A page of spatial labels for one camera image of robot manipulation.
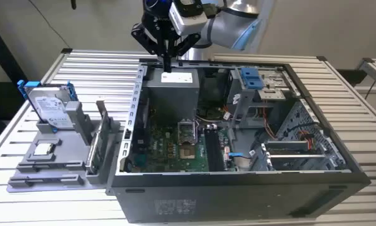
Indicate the silver hard disk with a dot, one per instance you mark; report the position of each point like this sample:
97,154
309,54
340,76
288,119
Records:
48,106

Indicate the CPU socket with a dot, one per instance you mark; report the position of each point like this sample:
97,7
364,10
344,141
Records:
186,153

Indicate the blue drive latch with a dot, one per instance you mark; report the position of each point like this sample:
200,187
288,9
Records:
249,77

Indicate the black PC case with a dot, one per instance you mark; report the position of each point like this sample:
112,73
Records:
206,200

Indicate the metal disk bay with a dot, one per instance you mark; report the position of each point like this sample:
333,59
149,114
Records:
290,150

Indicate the silver metal drive cage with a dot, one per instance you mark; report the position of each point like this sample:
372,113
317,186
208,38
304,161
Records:
270,94

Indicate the metal slat side table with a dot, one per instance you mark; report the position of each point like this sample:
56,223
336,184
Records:
373,70

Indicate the silver CPU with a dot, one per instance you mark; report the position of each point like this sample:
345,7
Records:
42,149

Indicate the black cooler fan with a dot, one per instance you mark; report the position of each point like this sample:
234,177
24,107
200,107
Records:
208,113

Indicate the grey parts rack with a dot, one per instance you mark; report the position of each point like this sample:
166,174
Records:
68,141

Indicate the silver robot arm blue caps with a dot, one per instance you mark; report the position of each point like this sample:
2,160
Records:
234,23

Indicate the green motherboard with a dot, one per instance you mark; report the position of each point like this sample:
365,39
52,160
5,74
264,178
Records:
162,150

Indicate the RAM stick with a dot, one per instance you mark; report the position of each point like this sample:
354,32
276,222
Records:
44,180
49,166

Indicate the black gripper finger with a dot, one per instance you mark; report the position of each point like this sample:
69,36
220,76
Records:
188,44
144,35

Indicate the graphics card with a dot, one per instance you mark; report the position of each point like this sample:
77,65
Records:
101,141

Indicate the grey power supply unit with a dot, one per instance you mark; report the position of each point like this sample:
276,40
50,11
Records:
172,99

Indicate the blue disk carrier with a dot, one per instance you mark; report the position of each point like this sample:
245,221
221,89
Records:
32,83

